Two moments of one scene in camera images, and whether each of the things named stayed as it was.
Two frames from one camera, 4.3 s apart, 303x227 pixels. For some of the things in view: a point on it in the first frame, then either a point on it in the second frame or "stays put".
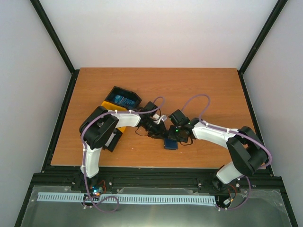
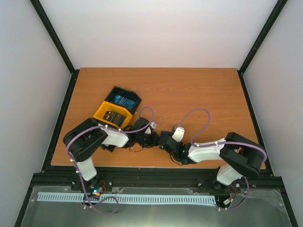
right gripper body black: x=176 y=135 -> x=174 y=156
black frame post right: x=255 y=49 stays put
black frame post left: x=59 y=44 stays put
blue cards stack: x=122 y=100 stays put
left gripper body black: x=154 y=131 -> x=147 y=142
